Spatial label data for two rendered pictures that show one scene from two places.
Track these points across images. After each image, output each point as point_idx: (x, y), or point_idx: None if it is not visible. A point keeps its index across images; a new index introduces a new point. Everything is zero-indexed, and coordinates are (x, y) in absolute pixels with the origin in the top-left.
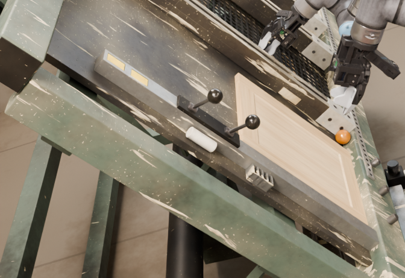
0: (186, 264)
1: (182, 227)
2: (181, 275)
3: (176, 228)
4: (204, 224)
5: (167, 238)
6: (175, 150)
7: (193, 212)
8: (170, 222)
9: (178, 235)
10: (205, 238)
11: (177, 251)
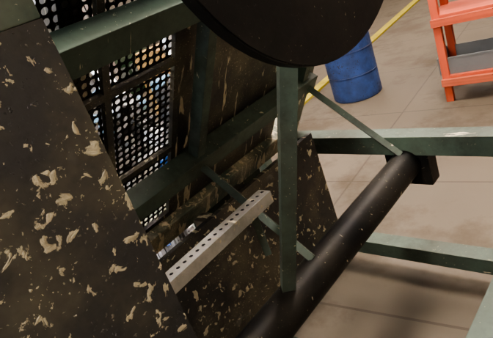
0: (351, 204)
1: (331, 232)
2: (361, 196)
3: (336, 232)
4: None
5: (351, 242)
6: (263, 331)
7: None
8: (337, 246)
9: (340, 226)
10: None
11: (351, 213)
